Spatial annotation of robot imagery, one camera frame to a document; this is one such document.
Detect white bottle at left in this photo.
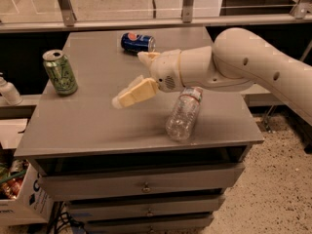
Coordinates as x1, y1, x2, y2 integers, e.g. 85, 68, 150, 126
0, 73, 22, 105

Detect clear plastic water bottle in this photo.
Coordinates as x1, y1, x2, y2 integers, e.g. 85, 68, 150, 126
166, 87, 203, 141

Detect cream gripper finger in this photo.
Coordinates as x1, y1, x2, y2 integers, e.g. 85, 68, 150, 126
137, 52, 160, 70
112, 75, 159, 109

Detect green soda can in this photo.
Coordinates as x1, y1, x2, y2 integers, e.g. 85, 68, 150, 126
43, 50, 78, 96

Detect bottom grey drawer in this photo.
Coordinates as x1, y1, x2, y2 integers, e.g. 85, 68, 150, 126
85, 214, 214, 234

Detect top grey drawer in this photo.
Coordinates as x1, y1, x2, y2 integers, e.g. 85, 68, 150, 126
39, 163, 245, 201

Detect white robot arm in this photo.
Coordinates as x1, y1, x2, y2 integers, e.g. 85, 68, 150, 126
112, 28, 312, 124

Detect black floor cables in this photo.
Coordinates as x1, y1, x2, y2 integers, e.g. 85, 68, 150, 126
45, 201, 86, 234

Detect metal glass railing frame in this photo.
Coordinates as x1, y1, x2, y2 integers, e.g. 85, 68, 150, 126
0, 0, 312, 33

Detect grey drawer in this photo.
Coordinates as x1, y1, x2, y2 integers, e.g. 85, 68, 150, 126
85, 214, 214, 234
39, 163, 245, 201
68, 195, 225, 222

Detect middle grey drawer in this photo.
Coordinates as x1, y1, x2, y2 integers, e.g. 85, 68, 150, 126
68, 195, 225, 222

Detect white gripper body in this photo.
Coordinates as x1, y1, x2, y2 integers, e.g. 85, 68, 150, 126
149, 50, 182, 93

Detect grey drawer cabinet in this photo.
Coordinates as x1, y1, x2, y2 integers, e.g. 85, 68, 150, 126
13, 26, 265, 234

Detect blue pepsi can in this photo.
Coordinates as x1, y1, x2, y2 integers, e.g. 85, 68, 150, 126
121, 32, 155, 53

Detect white cardboard snack box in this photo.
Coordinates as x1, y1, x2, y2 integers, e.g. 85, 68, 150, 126
0, 165, 54, 226

